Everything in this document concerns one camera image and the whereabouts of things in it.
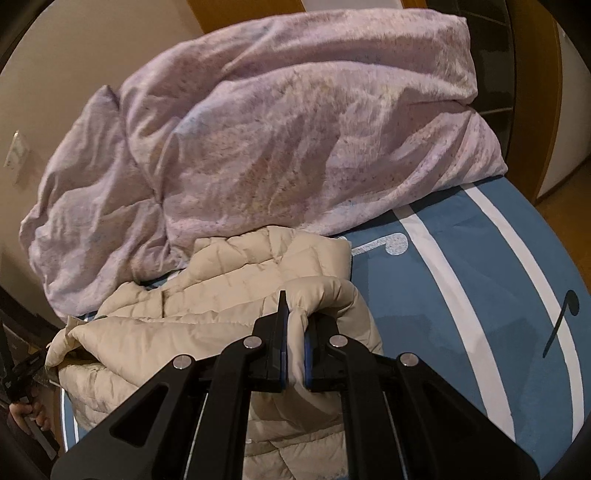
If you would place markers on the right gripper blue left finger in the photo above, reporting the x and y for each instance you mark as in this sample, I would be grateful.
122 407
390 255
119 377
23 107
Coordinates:
280 341

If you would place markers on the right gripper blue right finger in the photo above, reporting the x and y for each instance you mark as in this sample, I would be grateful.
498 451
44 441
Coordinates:
313 360

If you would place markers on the beige quilted down jacket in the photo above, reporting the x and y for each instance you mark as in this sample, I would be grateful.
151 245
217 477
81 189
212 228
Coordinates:
215 300

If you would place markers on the person's left hand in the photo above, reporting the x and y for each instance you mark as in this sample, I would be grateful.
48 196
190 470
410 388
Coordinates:
20 413

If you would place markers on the blue white striped bed sheet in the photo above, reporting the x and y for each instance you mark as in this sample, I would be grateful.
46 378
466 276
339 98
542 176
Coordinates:
484 371

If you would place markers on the lilac floral duvet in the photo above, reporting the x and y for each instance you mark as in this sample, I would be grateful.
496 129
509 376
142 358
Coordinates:
318 121

